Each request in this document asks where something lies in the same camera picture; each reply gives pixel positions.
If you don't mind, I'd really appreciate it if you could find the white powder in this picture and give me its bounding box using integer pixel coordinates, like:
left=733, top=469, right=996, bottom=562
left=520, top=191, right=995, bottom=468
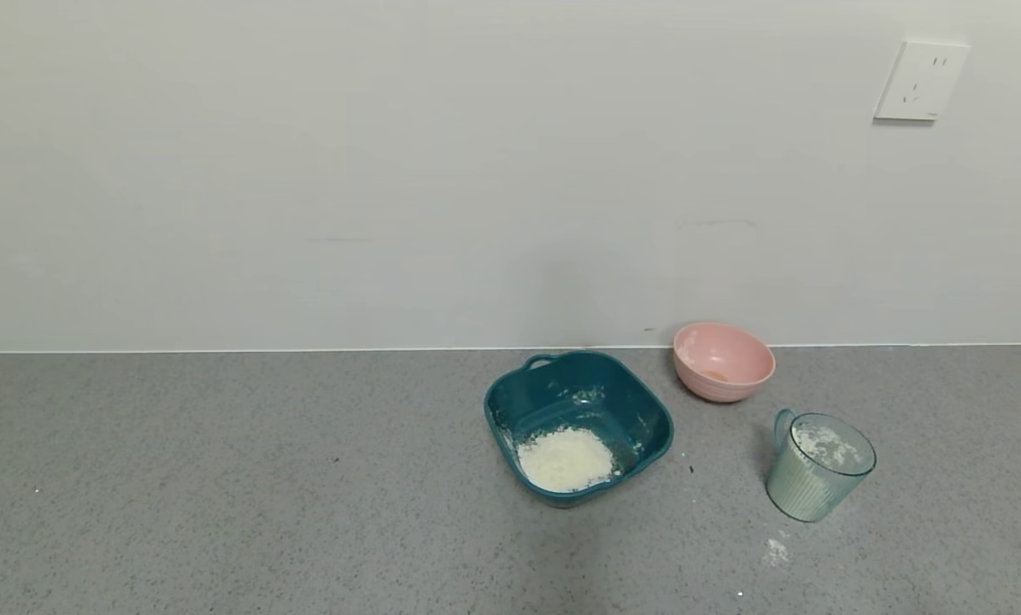
left=516, top=425, right=618, bottom=495

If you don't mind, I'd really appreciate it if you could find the clear ribbed cup with handle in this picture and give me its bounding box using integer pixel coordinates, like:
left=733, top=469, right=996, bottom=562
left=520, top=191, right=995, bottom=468
left=765, top=407, right=877, bottom=524

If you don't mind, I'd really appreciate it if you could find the teal square plastic tray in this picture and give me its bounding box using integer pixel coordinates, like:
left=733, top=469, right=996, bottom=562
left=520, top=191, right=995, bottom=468
left=484, top=349, right=675, bottom=508

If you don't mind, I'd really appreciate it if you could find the pink ribbed bowl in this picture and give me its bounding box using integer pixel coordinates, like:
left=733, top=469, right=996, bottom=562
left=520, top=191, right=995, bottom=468
left=672, top=321, right=777, bottom=404

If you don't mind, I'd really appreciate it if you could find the white wall socket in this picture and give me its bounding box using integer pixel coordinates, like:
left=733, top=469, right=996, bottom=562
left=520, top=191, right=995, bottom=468
left=872, top=40, right=971, bottom=123

